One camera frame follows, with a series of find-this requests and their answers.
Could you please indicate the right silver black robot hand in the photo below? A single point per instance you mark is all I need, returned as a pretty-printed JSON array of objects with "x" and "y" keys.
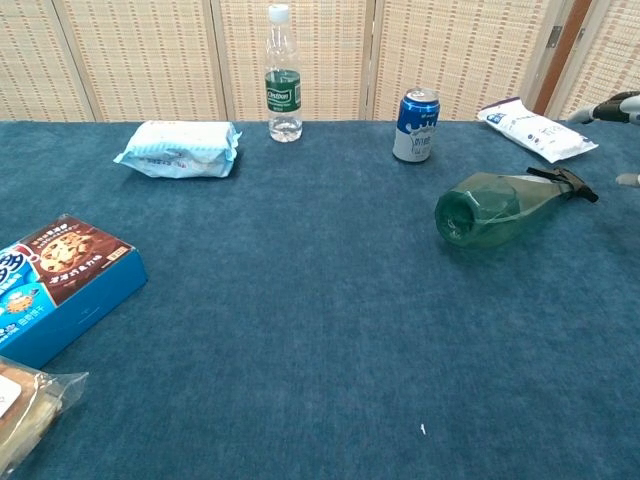
[{"x": 620, "y": 107}]

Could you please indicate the green spray bottle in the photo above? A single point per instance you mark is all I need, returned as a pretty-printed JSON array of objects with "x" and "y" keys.
[{"x": 490, "y": 215}]

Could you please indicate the clear water bottle green label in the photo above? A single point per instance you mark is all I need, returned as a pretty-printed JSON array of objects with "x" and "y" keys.
[{"x": 284, "y": 95}]

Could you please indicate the bamboo folding screen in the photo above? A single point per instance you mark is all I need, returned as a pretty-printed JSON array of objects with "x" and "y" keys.
[
  {"x": 605, "y": 55},
  {"x": 150, "y": 55}
]

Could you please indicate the white snack pouch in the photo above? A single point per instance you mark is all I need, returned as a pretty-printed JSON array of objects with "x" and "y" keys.
[{"x": 537, "y": 131}]

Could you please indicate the blue white drink can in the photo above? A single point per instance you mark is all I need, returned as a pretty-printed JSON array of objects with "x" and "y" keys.
[{"x": 416, "y": 130}]

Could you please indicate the blue table mat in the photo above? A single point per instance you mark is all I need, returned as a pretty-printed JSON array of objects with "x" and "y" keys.
[{"x": 300, "y": 300}]

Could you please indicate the light blue wet wipes pack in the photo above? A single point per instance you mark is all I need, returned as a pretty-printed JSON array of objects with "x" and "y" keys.
[{"x": 180, "y": 150}]

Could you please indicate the blue cookie box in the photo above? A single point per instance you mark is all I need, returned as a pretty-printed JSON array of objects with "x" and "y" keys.
[{"x": 65, "y": 285}]

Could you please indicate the bread in clear wrapper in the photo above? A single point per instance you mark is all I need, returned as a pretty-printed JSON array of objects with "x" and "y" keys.
[{"x": 25, "y": 410}]

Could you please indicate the brown wooden post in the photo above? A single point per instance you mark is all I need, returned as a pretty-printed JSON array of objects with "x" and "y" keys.
[{"x": 562, "y": 55}]

